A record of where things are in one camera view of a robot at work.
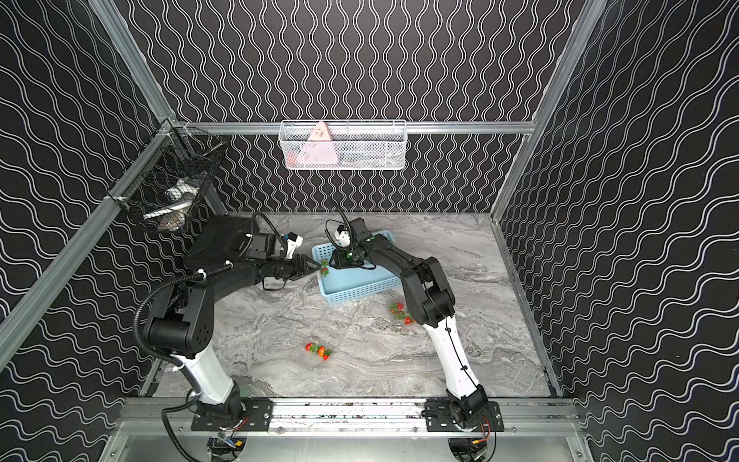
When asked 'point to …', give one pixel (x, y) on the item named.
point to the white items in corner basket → (178, 198)
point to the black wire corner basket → (165, 184)
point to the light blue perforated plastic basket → (343, 285)
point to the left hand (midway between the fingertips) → (316, 263)
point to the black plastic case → (225, 239)
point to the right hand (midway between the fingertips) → (335, 262)
